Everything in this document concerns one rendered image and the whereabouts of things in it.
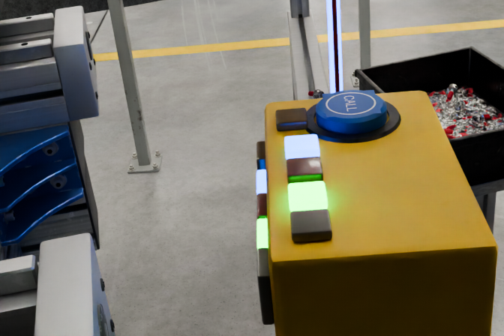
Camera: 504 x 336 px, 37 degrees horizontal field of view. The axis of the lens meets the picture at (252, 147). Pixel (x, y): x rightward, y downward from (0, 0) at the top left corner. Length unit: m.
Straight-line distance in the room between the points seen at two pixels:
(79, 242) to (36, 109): 0.38
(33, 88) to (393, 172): 0.54
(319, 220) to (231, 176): 2.12
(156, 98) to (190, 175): 0.64
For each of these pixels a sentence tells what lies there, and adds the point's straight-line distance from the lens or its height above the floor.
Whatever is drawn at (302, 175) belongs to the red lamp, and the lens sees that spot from 0.37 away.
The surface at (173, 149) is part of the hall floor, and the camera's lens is 2.66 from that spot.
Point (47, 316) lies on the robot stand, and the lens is 0.45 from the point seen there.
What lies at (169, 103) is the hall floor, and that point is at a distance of 3.00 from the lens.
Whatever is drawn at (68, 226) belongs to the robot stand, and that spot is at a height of 0.77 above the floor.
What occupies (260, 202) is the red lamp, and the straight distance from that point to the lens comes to 0.39.
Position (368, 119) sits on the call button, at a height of 1.08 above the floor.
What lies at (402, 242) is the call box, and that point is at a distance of 0.34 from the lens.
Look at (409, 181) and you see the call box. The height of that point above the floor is 1.07.
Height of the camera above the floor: 1.27
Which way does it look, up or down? 29 degrees down
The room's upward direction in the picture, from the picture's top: 6 degrees counter-clockwise
